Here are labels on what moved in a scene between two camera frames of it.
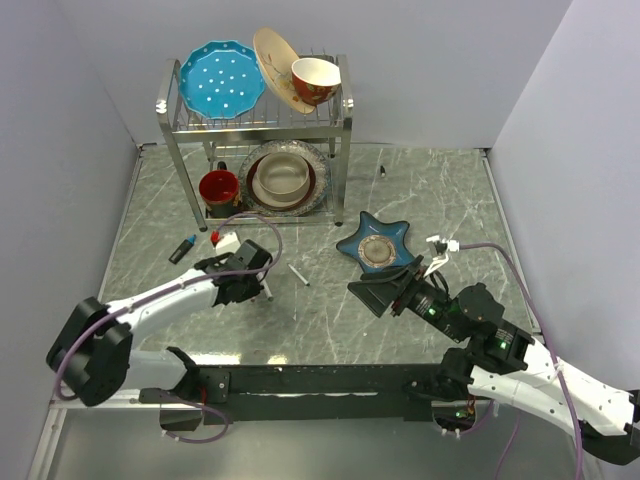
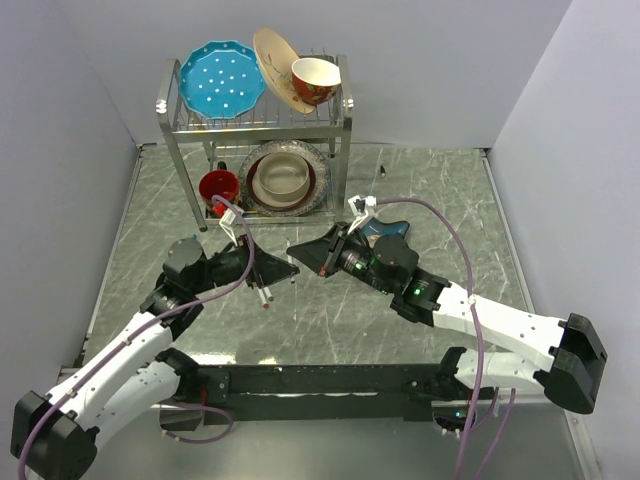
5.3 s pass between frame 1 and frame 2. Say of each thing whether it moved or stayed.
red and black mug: stayed
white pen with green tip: stayed
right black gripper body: moved
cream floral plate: stayed
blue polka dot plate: stayed
